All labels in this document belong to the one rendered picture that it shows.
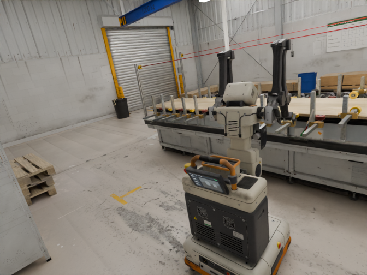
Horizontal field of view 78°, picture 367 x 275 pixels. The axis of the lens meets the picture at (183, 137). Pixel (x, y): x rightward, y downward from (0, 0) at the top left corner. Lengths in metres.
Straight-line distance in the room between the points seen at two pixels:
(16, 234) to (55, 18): 7.73
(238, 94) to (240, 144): 0.36
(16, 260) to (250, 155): 2.18
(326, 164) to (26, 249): 3.03
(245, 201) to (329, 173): 1.64
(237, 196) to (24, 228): 1.89
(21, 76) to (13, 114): 1.19
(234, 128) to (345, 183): 1.59
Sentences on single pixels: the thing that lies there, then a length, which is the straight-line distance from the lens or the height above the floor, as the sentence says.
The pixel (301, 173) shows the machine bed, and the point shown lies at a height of 0.17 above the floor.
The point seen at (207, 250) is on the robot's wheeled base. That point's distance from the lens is 1.83.
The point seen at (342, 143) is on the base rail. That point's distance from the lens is 2.43.
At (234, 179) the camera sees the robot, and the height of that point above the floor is 0.90.
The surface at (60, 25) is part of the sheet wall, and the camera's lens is 9.36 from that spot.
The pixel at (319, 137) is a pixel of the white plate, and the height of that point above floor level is 0.73.
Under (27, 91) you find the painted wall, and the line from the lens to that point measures 8.76.
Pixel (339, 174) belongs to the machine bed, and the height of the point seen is 0.25.
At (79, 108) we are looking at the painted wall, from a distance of 9.13.
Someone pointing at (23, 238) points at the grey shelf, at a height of 0.35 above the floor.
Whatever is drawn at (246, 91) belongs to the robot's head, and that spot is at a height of 1.33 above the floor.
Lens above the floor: 1.57
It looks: 18 degrees down
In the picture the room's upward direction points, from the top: 9 degrees counter-clockwise
